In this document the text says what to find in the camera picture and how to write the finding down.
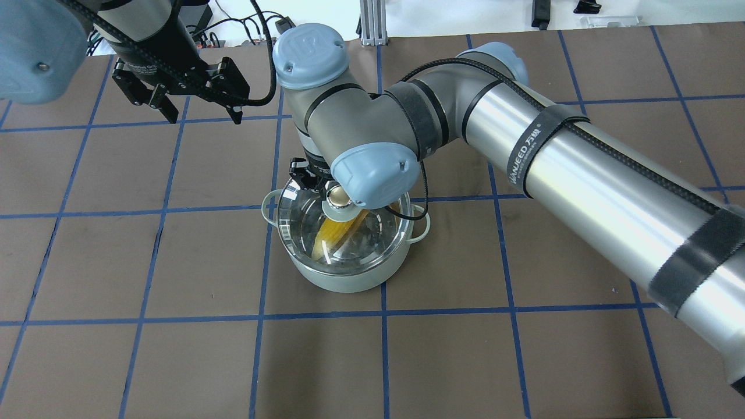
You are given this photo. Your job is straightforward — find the yellow corn cob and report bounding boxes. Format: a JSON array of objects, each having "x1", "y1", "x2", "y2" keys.
[{"x1": 311, "y1": 209, "x2": 369, "y2": 260}]

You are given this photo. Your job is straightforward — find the aluminium frame post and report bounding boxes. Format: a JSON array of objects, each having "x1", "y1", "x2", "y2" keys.
[{"x1": 358, "y1": 0, "x2": 389, "y2": 46}]

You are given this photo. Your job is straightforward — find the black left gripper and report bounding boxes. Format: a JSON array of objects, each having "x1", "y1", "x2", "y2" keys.
[{"x1": 111, "y1": 56, "x2": 250, "y2": 125}]

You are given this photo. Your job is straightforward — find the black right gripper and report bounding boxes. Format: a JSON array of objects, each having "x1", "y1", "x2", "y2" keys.
[{"x1": 289, "y1": 156, "x2": 332, "y2": 193}]

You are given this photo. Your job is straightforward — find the glass pot lid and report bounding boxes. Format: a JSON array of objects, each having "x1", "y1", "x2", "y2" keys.
[{"x1": 276, "y1": 180, "x2": 413, "y2": 276}]

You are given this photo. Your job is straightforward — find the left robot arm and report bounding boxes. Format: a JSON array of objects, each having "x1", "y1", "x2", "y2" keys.
[{"x1": 1, "y1": 1, "x2": 250, "y2": 123}]

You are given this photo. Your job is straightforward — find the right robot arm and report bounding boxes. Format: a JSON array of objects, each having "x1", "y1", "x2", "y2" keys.
[{"x1": 272, "y1": 23, "x2": 744, "y2": 393}]

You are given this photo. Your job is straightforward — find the pale green electric pot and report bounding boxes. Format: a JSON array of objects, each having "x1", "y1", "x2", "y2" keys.
[{"x1": 261, "y1": 180, "x2": 431, "y2": 293}]

